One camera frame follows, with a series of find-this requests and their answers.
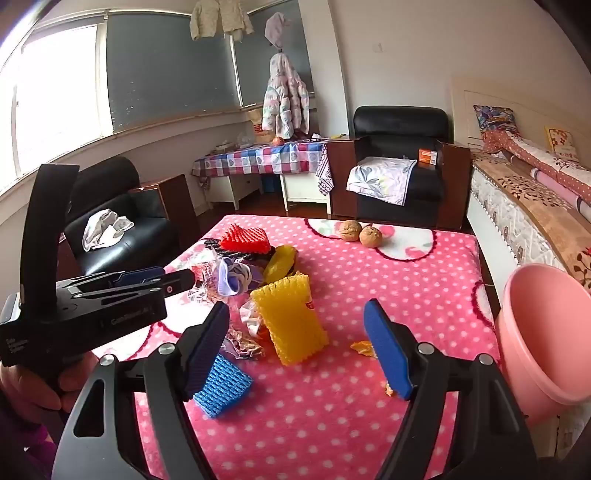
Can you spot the checked tablecloth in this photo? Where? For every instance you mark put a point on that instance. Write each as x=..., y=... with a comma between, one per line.
x=258, y=159

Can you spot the orange wrapper scrap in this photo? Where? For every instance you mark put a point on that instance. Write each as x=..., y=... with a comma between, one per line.
x=362, y=348

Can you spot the yellow flower pillow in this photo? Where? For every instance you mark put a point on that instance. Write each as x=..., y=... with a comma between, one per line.
x=561, y=141

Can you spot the pink floral quilt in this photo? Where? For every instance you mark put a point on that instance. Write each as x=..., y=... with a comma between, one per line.
x=554, y=168

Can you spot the yellow foam net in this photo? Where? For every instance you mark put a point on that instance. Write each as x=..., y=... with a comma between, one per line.
x=291, y=318

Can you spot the orange box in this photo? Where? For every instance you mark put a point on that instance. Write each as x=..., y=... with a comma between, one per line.
x=428, y=156

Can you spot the wide grey window blind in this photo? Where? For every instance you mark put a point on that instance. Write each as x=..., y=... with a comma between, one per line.
x=171, y=64

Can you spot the white table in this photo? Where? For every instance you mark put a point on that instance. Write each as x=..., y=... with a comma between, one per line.
x=300, y=189

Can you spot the bed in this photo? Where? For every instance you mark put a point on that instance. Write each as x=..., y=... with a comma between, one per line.
x=498, y=217

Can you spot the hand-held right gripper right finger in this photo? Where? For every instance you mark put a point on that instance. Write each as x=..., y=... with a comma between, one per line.
x=385, y=346

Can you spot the blue foam net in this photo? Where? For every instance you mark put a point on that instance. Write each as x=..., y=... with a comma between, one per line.
x=226, y=383

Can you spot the lilac hat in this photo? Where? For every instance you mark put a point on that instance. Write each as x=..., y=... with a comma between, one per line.
x=276, y=27

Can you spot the brown leaf bedspread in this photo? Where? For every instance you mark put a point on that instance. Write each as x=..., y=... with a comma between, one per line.
x=540, y=203

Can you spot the purple and white wrapper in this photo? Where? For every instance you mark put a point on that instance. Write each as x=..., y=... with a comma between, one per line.
x=231, y=277

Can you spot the pink plastic bucket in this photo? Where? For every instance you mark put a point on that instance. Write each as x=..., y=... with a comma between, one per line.
x=545, y=323

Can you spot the narrow grey window blind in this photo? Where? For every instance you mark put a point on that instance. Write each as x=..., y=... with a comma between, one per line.
x=258, y=69

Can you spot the crumpled foil wrapper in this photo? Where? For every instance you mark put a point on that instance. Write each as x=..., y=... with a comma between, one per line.
x=247, y=347

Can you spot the black armchair with floral cloth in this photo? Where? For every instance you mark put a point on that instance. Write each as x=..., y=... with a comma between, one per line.
x=397, y=122

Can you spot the walnut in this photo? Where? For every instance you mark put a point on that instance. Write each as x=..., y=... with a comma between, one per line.
x=371, y=237
x=349, y=230

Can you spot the black armchair with white cloth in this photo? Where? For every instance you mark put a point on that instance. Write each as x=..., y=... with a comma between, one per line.
x=138, y=244

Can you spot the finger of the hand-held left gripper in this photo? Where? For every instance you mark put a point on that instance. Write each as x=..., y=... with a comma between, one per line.
x=138, y=276
x=178, y=281

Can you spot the pastel puffy jacket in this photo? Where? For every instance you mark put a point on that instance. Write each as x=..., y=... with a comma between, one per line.
x=284, y=101

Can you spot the paper bag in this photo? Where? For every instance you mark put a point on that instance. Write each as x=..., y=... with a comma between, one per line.
x=256, y=122

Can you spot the person's left hand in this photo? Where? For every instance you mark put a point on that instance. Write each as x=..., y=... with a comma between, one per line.
x=74, y=376

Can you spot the pink polka dot blanket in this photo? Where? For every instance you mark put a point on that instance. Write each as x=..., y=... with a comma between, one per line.
x=346, y=415

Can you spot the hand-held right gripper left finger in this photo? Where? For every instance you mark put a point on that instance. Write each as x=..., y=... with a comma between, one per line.
x=207, y=346

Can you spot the person's left forearm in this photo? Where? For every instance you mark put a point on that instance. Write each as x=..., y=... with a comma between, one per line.
x=21, y=443

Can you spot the red foam net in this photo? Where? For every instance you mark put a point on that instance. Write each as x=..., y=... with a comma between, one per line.
x=244, y=240

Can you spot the cream hanging jacket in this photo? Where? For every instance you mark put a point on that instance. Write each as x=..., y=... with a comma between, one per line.
x=217, y=16

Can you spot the cartoon print pillow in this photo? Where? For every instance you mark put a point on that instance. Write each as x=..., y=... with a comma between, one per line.
x=496, y=119

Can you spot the floral seat cloth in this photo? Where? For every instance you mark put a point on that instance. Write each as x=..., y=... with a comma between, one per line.
x=383, y=177

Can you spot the white crumpled cloth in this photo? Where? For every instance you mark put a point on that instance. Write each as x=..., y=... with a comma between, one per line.
x=104, y=228

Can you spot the crumpled white wrapper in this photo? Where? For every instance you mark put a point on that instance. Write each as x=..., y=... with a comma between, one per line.
x=251, y=316

